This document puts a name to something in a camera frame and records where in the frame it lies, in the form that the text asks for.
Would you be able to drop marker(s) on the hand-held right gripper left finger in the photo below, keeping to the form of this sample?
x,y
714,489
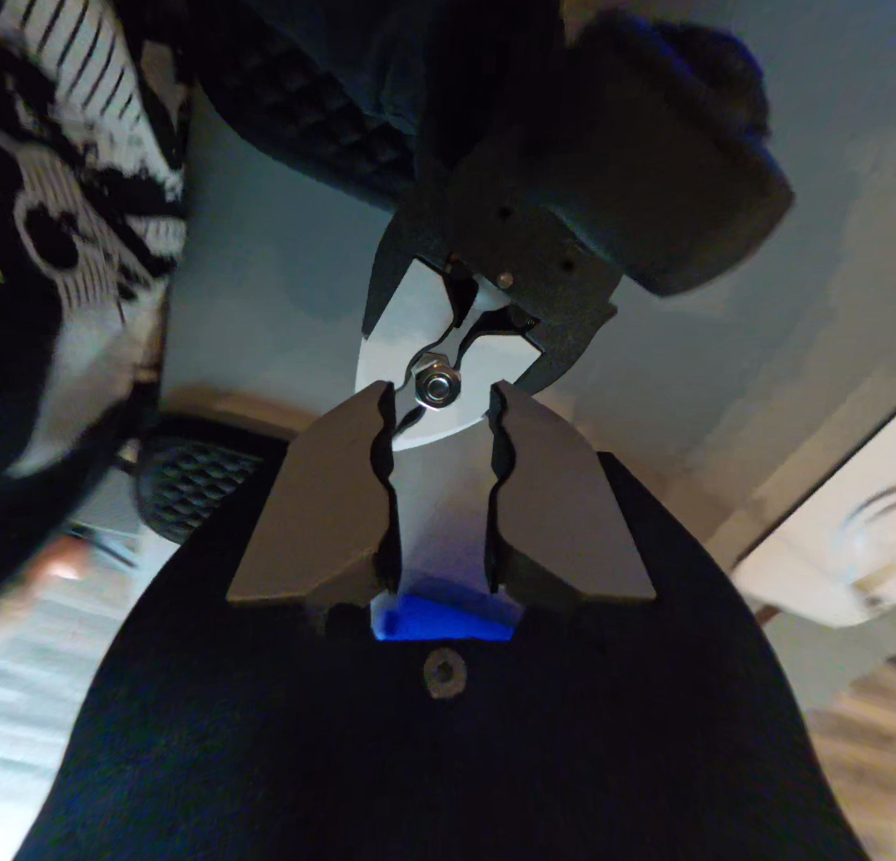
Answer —
x,y
315,511

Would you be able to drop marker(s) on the person's black printed shirt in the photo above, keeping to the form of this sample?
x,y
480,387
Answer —
x,y
70,174

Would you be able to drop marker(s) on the silver hex nut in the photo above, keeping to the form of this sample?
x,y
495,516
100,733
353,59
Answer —
x,y
453,371

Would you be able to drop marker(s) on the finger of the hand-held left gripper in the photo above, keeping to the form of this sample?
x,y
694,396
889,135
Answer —
x,y
406,315
497,357

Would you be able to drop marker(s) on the person's left forearm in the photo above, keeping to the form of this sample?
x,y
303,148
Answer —
x,y
420,34

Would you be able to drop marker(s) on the blue plastic bin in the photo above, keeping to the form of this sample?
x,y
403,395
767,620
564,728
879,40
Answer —
x,y
448,616

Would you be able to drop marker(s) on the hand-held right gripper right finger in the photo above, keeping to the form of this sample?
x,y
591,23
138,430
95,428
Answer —
x,y
567,518

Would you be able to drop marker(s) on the white document stand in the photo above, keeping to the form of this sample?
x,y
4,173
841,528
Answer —
x,y
826,560

